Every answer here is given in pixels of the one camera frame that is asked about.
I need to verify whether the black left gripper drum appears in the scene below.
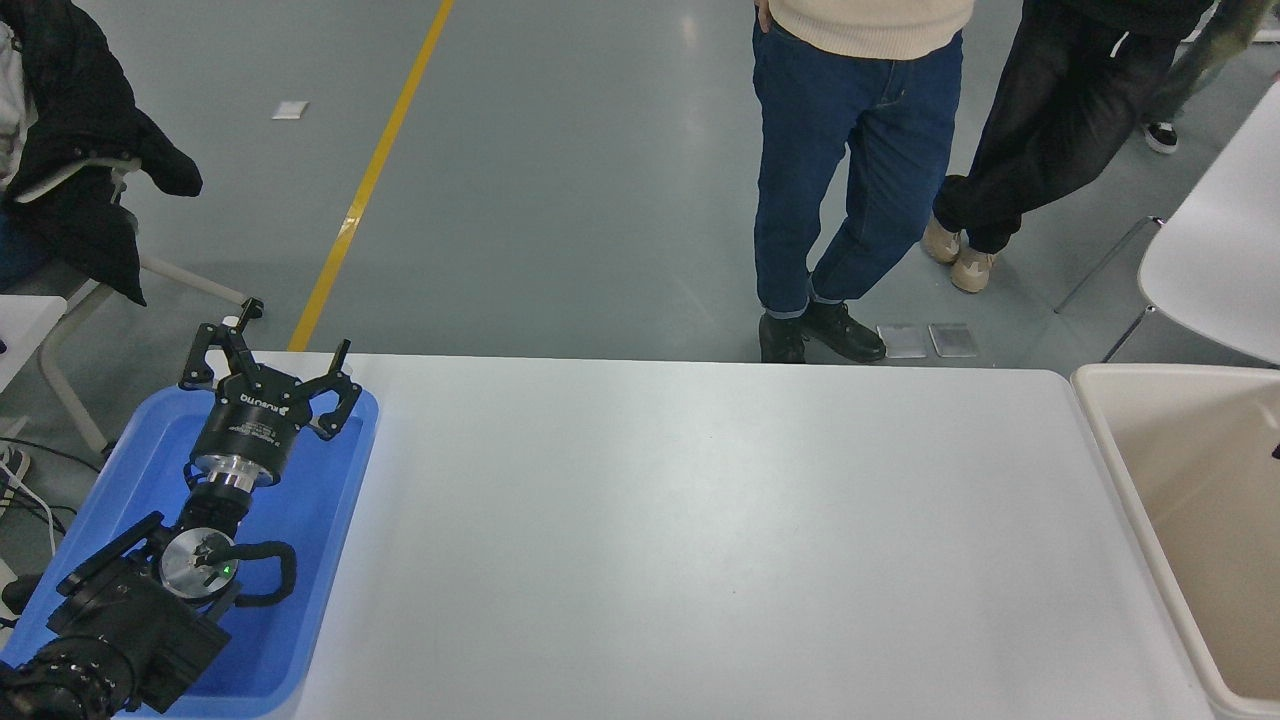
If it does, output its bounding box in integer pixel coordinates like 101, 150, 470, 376
190, 367, 309, 477

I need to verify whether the blue plastic tray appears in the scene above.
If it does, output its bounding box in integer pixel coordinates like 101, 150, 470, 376
0, 385, 381, 719

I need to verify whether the white chair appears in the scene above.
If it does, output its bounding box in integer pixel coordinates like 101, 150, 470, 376
10, 155, 251, 456

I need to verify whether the small white side table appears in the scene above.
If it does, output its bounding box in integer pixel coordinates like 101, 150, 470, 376
0, 293, 69, 393

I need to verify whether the large pale plastic bin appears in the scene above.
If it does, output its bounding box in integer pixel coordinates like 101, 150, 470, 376
1071, 364, 1280, 720

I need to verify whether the round white table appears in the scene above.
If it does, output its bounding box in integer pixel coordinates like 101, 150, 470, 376
1054, 78, 1280, 369

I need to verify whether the black floor cable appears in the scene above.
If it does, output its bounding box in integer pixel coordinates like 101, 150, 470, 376
0, 436, 107, 536

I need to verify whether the white floor cable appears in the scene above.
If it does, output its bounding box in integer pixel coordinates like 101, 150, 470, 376
0, 462, 61, 558

